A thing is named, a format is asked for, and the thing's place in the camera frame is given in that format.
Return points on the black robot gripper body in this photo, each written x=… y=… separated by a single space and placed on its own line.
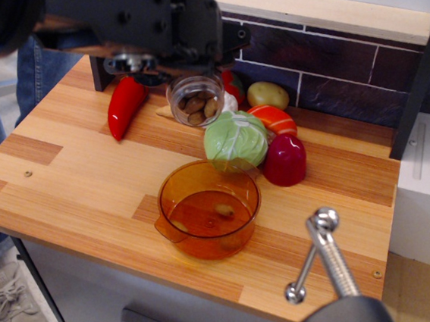
x=155 y=40

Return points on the clear almond jar red label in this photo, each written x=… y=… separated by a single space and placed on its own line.
x=196 y=101

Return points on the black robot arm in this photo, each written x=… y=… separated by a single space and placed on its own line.
x=58 y=25

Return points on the orange transparent plastic pot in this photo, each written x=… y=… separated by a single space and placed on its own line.
x=204 y=183

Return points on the almonds in pot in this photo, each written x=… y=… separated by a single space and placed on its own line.
x=192 y=219

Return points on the red toy chili pepper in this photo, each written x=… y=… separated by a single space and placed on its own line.
x=126 y=99

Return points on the red toy strawberry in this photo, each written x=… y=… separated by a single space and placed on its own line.
x=233 y=85

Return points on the toy ice cream cone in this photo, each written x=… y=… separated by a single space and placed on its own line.
x=230 y=104

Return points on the yellow toy potato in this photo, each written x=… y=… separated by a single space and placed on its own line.
x=266 y=93

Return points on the green toy cabbage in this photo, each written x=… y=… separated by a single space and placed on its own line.
x=236 y=136

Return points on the orange toy salmon sushi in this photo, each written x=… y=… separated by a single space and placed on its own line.
x=276 y=121

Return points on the dark red toy pepper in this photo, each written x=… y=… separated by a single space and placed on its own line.
x=285 y=163

